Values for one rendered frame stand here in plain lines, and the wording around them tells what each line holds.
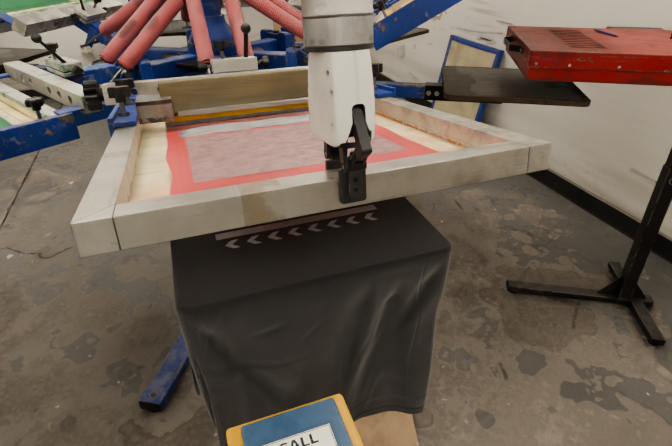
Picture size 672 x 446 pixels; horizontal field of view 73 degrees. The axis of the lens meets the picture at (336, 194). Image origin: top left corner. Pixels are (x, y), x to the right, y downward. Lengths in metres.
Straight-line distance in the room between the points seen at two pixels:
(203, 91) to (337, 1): 0.62
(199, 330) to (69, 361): 1.41
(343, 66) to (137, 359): 1.67
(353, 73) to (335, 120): 0.05
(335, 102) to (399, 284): 0.40
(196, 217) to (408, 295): 0.44
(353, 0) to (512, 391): 1.59
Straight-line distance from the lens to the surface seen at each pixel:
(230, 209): 0.50
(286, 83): 1.08
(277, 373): 0.82
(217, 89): 1.06
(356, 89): 0.47
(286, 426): 0.52
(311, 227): 0.81
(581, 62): 1.59
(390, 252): 0.76
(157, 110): 1.05
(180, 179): 0.70
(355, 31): 0.48
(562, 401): 1.90
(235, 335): 0.73
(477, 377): 1.87
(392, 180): 0.55
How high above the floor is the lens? 1.40
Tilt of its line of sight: 29 degrees down
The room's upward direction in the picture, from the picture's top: straight up
